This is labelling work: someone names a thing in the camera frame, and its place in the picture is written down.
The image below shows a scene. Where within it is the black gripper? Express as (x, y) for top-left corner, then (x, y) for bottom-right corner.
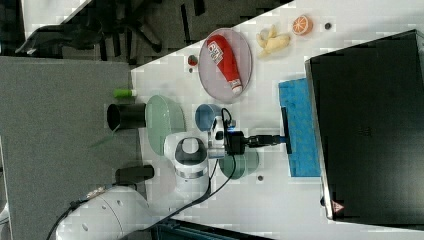
(227, 131), (288, 155)

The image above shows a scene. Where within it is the black toaster oven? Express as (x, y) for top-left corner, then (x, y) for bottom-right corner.
(278, 29), (424, 231)

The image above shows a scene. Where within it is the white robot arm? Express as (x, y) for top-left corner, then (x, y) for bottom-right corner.
(55, 117), (290, 240)

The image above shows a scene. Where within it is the green plastic mug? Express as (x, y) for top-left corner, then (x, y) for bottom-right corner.
(218, 150), (259, 180)

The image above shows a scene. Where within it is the blue plastic cup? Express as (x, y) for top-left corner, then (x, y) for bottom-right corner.
(195, 104), (221, 131)

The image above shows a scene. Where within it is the pink round plate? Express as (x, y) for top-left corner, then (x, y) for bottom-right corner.
(198, 28), (252, 103)

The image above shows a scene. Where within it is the green plastic colander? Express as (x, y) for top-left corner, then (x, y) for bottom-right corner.
(145, 95), (186, 156)

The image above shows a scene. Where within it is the peeled banana toy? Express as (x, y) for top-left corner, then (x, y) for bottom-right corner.
(256, 25), (291, 58)

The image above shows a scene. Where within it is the red ketchup bottle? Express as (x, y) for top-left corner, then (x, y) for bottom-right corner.
(207, 34), (243, 95)

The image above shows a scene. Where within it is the small red tomato toy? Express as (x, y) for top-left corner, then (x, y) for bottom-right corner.
(188, 55), (198, 66)

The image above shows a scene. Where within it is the orange slice toy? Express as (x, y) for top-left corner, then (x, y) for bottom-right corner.
(292, 15), (313, 36)

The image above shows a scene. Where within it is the black cylindrical cup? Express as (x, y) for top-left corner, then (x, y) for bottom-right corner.
(115, 165), (155, 184)

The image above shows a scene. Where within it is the large black bowl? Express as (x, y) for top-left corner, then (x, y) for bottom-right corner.
(107, 103), (146, 130)

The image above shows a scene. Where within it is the green bottle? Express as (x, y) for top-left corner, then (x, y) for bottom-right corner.
(113, 89), (137, 98)

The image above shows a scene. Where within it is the black office chair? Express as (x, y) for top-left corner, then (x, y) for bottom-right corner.
(16, 0), (162, 61)

